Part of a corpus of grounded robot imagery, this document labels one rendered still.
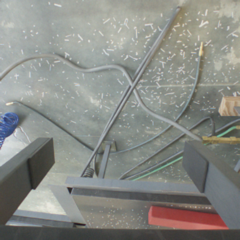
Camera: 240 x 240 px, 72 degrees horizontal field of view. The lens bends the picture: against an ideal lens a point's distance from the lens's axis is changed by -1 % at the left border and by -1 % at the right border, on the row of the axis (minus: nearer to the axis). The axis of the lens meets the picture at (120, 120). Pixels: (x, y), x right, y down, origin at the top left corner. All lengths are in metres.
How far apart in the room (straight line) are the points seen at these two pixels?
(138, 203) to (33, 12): 0.95
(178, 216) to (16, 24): 1.10
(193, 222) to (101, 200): 0.31
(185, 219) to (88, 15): 0.91
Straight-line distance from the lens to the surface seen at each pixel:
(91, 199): 0.68
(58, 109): 1.20
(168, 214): 0.65
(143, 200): 0.63
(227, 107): 1.08
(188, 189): 0.65
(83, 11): 0.92
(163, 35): 0.83
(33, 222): 1.12
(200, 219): 0.69
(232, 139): 0.95
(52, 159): 0.17
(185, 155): 0.17
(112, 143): 1.26
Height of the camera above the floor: 0.87
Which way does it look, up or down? 51 degrees down
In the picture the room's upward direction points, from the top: 169 degrees counter-clockwise
